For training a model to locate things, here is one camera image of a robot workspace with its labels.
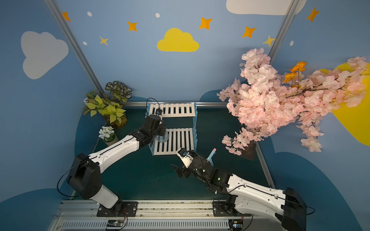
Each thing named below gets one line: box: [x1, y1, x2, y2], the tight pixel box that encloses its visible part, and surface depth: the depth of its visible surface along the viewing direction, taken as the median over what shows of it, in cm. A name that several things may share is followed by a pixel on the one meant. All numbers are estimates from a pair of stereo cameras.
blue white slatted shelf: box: [145, 102, 199, 156], surface depth 97 cm
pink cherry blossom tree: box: [216, 48, 368, 161], surface depth 59 cm
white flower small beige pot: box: [98, 126, 117, 143], surface depth 92 cm
